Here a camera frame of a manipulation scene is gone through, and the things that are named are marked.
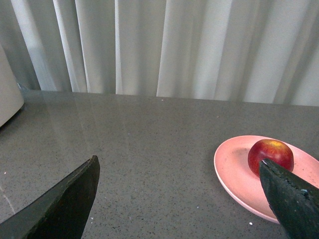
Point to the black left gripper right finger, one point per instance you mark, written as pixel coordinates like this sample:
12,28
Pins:
294,201

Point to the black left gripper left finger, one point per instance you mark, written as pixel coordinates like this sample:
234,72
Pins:
61,212

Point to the red apple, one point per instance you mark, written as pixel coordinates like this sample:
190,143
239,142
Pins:
272,149

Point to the pink plate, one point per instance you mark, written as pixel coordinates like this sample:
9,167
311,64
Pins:
233,172

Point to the white rounded appliance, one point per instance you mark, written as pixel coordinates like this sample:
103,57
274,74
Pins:
11,99

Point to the white curtain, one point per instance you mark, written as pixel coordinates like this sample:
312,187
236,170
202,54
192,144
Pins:
263,51

